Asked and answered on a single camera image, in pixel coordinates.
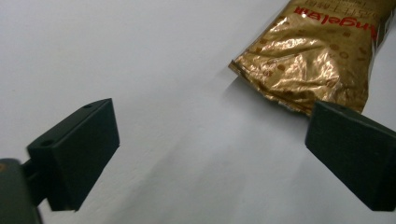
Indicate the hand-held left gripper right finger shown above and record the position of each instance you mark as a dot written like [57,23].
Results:
[355,155]

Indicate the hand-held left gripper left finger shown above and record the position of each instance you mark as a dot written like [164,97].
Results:
[81,152]

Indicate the gold foil snack packet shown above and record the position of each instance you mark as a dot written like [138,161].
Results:
[314,53]

